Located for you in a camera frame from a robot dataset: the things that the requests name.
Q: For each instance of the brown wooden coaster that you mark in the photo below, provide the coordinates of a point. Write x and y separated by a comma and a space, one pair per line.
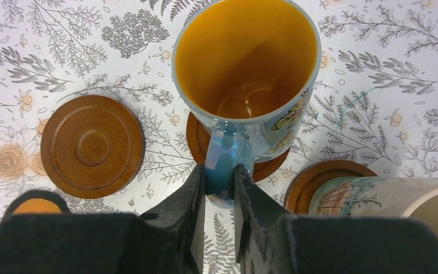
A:
301, 190
92, 147
198, 141

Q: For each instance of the yellow black-rimmed coaster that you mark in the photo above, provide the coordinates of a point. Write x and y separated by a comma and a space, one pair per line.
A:
37, 201

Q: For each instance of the cream mug with handle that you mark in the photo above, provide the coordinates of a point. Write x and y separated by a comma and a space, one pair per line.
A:
415, 198

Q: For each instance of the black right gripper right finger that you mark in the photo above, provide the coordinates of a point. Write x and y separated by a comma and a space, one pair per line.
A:
271, 239

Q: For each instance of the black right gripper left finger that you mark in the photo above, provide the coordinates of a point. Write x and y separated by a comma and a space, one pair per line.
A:
167, 238

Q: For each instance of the brown wooden coaster top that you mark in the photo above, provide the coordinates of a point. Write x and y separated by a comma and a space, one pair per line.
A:
92, 147

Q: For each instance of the blue mug yellow inside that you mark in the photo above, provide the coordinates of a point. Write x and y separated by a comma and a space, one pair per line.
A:
246, 70

